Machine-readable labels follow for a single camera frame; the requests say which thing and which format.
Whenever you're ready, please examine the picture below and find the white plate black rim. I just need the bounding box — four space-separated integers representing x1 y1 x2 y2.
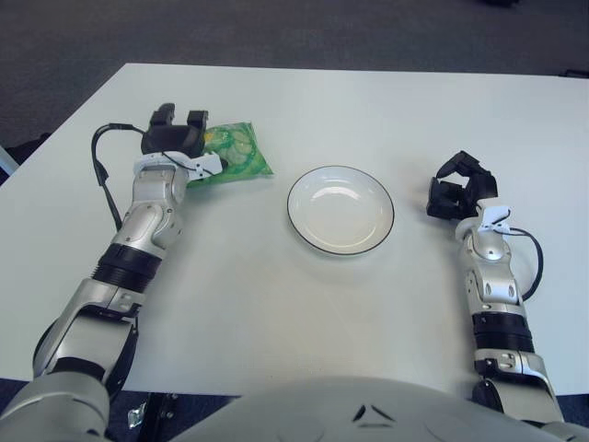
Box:
286 164 396 257

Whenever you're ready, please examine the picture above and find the white neighbouring table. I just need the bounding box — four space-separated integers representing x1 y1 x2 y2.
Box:
0 145 17 176

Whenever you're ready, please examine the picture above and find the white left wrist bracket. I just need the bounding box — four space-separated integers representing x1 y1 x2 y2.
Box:
133 151 223 180

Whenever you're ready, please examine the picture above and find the green potato chips bag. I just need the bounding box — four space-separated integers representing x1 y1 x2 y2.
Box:
186 120 275 189

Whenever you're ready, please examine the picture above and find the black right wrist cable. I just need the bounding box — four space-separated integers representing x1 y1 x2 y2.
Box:
505 227 544 303

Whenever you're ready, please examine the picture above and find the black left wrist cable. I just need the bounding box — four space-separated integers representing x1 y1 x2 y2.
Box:
90 122 148 230

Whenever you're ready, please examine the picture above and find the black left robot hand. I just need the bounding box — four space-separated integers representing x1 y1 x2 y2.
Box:
140 104 212 157

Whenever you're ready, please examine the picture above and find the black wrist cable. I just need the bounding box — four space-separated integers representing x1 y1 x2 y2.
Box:
505 227 544 303
90 122 148 230

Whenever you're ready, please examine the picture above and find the grey robot torso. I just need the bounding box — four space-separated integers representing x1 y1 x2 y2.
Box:
169 375 589 442

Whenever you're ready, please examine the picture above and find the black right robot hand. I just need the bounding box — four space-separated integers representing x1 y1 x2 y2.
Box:
426 150 500 217

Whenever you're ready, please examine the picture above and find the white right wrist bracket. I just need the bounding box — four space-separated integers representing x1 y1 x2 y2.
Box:
476 205 513 234

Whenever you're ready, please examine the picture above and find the black frame under table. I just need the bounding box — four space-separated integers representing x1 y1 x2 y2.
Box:
146 390 181 432

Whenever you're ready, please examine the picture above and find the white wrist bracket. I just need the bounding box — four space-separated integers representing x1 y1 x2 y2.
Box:
476 205 513 234
133 151 223 180

